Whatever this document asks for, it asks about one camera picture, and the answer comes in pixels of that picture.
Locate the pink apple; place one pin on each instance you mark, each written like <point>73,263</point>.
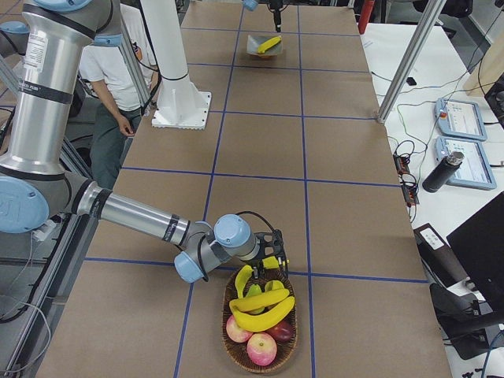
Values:
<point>235,332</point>
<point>261,349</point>

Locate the red cylinder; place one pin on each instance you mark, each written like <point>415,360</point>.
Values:
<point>366,12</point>

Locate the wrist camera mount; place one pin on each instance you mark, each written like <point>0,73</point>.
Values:
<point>271,244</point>

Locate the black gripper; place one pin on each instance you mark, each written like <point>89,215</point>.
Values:
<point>256,263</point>
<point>276,16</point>

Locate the black water bottle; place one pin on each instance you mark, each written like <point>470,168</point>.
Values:
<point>443,171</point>

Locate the green pear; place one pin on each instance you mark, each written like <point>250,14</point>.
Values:
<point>256,289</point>

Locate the small black box device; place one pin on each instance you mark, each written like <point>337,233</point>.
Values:
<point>411,81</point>

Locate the person in white shirt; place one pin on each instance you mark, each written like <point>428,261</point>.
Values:
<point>119,114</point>

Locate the aluminium frame post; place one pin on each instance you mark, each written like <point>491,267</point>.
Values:
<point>422,31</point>

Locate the pink apple front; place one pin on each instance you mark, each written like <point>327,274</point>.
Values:
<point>261,349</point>

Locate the black monitor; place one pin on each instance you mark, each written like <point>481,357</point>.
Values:
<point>478,245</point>

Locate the dark red apple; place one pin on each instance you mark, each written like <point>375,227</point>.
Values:
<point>282,332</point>

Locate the white camera mast base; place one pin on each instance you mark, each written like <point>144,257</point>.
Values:
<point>179,103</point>

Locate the grey square plate orange rim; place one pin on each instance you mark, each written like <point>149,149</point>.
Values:
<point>253,41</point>

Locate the yellow banana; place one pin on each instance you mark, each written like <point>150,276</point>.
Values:
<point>269,44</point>
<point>245,273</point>
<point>264,321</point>
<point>262,300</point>

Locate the far blue teach pendant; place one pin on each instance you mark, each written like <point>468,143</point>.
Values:
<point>460,119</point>

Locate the pink apple left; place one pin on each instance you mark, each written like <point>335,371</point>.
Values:
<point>235,332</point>

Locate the near blue teach pendant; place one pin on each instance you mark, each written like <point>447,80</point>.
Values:
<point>475,171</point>

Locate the blue teach pendant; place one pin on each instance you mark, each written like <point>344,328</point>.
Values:
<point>460,119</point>
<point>475,171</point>

